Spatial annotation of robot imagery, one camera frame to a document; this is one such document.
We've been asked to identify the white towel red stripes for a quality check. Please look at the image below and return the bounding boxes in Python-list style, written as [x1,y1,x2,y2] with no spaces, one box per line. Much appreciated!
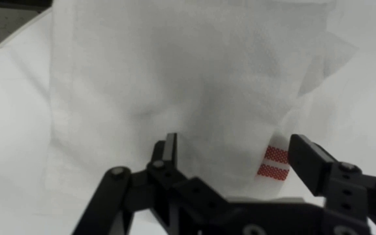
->
[46,0,356,199]

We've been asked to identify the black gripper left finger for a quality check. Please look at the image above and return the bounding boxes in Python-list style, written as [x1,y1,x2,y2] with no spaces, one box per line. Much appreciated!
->
[71,132,230,235]

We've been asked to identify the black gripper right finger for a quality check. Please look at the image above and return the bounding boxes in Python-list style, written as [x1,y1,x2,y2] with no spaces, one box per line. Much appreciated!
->
[287,135,376,235]

